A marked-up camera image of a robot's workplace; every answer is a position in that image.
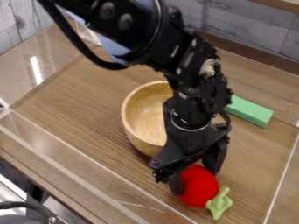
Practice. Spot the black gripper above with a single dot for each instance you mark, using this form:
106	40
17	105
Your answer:
197	137

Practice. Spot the red plush strawberry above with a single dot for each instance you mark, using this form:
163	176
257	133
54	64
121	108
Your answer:
203	191

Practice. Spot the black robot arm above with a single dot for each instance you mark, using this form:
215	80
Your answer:
120	33

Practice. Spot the wooden bowl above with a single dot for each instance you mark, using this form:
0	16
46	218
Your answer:
143	117

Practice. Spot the green rectangular block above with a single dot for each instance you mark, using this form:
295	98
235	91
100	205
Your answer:
249	112

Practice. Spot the clear acrylic tray walls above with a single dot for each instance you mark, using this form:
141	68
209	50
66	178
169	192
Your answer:
62	137

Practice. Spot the clear acrylic corner bracket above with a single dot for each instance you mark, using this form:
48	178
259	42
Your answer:
86	34

